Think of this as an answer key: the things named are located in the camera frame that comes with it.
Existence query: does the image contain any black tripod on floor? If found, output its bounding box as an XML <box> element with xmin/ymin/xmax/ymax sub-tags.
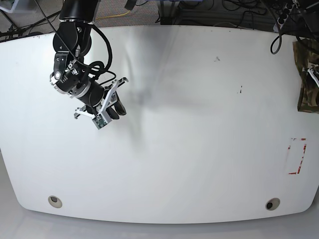
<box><xmin>0</xmin><ymin>10</ymin><xmax>47</xmax><ymax>43</ymax></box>

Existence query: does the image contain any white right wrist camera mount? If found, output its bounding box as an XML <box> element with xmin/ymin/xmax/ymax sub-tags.
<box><xmin>74</xmin><ymin>77</ymin><xmax>128</xmax><ymax>129</ymax></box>

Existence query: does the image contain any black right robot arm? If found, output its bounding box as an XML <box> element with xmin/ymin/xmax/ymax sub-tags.
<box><xmin>51</xmin><ymin>0</ymin><xmax>126</xmax><ymax>120</ymax></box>

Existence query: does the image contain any white power strip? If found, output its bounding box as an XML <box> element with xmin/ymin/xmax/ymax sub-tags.
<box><xmin>272</xmin><ymin>0</ymin><xmax>296</xmax><ymax>33</ymax></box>

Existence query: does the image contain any yellow cable on floor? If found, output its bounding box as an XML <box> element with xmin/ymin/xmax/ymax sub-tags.
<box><xmin>96</xmin><ymin>9</ymin><xmax>130</xmax><ymax>22</ymax></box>

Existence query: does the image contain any camouflage T-shirt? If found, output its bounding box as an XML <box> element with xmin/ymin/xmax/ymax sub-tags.
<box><xmin>293</xmin><ymin>38</ymin><xmax>319</xmax><ymax>114</ymax></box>

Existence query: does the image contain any table cable grommet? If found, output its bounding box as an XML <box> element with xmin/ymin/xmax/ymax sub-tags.
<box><xmin>265</xmin><ymin>198</ymin><xmax>280</xmax><ymax>211</ymax></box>
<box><xmin>48</xmin><ymin>196</ymin><xmax>63</xmax><ymax>209</ymax></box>

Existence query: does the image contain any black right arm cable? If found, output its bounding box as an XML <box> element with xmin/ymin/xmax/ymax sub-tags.
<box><xmin>32</xmin><ymin>0</ymin><xmax>118</xmax><ymax>83</ymax></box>

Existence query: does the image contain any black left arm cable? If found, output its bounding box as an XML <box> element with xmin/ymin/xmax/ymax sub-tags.
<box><xmin>264</xmin><ymin>0</ymin><xmax>319</xmax><ymax>55</ymax></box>

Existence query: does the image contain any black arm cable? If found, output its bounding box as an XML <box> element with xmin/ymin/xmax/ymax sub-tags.
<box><xmin>32</xmin><ymin>0</ymin><xmax>118</xmax><ymax>83</ymax></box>
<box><xmin>264</xmin><ymin>0</ymin><xmax>319</xmax><ymax>55</ymax></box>

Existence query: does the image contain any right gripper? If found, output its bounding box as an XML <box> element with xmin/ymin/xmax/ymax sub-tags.
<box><xmin>79</xmin><ymin>83</ymin><xmax>127</xmax><ymax>120</ymax></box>

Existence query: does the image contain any left table cable grommet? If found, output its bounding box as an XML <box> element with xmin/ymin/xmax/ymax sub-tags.
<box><xmin>48</xmin><ymin>196</ymin><xmax>63</xmax><ymax>209</ymax></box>

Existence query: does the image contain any right table cable grommet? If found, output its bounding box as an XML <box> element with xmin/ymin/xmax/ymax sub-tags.
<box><xmin>265</xmin><ymin>198</ymin><xmax>280</xmax><ymax>211</ymax></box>

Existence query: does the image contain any red tape rectangle marking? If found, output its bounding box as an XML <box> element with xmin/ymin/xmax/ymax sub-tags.
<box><xmin>285</xmin><ymin>138</ymin><xmax>307</xmax><ymax>175</ymax></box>

